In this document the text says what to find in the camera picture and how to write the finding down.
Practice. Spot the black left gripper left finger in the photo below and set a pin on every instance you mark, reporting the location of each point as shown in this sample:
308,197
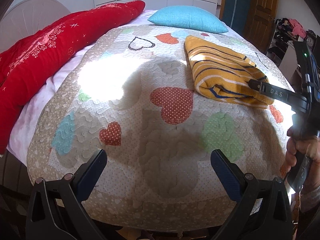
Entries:
87,175

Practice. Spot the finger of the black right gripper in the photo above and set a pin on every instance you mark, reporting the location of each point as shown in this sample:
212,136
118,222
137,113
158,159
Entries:
275,93

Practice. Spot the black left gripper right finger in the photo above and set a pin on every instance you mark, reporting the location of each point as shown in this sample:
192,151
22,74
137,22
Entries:
229,174

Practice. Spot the yellow striped knit sweater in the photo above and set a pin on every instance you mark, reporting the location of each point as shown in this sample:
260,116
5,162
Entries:
221,74

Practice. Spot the pink clothes pile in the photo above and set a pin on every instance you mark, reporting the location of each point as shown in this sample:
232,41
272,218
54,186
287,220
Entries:
297,28

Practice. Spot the right hand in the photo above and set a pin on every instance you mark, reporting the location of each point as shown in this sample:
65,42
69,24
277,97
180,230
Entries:
309,148

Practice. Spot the white shelving unit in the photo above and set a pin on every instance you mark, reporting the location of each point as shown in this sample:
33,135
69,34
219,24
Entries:
281,50

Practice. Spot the round dark clock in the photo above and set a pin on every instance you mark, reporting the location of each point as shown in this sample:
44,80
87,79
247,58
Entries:
310,38

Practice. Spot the white bed sheet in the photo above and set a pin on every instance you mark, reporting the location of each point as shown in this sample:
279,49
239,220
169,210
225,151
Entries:
24,128

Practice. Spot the brown wooden door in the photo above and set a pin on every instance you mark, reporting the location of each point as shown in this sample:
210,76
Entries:
260,23

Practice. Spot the heart patchwork quilt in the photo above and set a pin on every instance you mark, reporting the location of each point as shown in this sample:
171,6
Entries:
133,96

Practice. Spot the red patterned blanket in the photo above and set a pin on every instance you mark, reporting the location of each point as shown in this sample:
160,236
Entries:
27,65

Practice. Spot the turquoise knit pillow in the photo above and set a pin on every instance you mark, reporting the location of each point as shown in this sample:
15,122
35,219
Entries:
188,17

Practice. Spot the white round headboard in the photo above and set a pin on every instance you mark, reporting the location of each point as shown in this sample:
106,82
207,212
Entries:
28,17

